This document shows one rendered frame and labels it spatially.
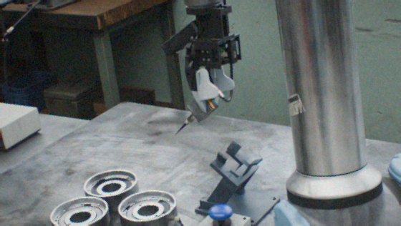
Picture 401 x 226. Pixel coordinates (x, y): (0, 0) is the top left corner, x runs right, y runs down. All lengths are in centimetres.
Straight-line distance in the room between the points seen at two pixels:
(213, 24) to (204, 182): 32
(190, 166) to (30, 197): 34
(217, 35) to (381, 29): 146
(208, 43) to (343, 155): 51
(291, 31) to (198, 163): 69
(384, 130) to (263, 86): 58
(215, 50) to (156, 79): 203
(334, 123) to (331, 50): 8
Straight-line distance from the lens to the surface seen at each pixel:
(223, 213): 103
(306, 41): 70
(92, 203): 121
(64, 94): 306
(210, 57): 118
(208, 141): 144
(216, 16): 117
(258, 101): 291
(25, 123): 191
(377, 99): 267
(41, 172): 144
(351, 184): 73
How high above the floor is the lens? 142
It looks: 23 degrees down
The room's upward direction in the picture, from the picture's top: 6 degrees counter-clockwise
